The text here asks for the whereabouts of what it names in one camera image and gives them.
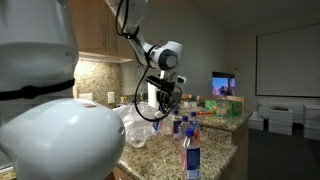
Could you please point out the white storage boxes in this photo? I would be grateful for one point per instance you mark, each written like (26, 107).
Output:
(285, 118)

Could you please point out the white paper towel roll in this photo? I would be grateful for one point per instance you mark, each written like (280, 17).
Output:
(152, 96)

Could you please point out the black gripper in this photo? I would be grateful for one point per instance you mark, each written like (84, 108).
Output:
(166, 86)

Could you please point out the white projector screen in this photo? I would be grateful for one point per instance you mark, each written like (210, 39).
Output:
(288, 63)

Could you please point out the wooden upper cabinet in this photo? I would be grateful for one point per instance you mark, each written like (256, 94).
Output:
(94, 29)

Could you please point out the clear bottle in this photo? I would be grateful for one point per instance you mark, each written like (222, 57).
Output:
(190, 156)

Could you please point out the blue cap bottle back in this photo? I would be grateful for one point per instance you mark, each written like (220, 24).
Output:
(194, 122)

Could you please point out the wall outlet plate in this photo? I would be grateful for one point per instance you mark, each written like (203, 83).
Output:
(111, 97)

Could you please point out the blue cap bottle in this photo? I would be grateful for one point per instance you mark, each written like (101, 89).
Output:
(194, 122)
(159, 116)
(182, 129)

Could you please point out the bottle with blue label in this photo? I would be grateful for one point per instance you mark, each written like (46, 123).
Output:
(175, 124)

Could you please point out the clear plastic bag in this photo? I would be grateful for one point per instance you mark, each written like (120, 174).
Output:
(138, 130)

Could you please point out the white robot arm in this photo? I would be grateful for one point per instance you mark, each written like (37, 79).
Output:
(47, 133)

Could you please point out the green tissue box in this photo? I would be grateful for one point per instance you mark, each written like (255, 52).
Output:
(224, 108)

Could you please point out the television screen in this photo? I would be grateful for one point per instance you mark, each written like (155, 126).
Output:
(223, 84)

